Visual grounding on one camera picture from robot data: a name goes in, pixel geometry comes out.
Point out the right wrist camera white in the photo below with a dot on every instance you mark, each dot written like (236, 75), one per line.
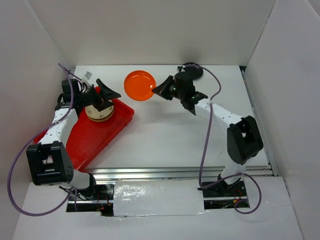
(181, 68)

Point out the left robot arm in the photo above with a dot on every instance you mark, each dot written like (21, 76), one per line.
(48, 160)

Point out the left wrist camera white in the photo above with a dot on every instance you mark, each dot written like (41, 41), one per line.
(86, 78)

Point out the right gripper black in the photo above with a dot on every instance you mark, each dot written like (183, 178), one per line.
(162, 90)

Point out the red plastic bin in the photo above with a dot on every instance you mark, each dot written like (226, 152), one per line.
(88, 138)

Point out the aluminium rail front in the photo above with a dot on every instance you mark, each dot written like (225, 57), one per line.
(167, 173)

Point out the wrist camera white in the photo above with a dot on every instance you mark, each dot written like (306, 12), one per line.
(181, 68)
(86, 78)

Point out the white foil cover sheet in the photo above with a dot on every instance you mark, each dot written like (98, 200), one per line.
(157, 198)

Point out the black plate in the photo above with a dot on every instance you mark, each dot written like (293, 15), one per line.
(194, 70)

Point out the orange plate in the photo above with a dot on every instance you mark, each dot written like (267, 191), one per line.
(138, 85)

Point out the beige plate with motifs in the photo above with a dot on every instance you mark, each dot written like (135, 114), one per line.
(93, 113)

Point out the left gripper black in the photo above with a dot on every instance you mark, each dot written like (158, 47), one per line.
(107, 94)

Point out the yellow brown patterned plate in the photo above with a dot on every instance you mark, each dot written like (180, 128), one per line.
(101, 119)

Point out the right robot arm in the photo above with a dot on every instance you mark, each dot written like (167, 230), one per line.
(243, 138)

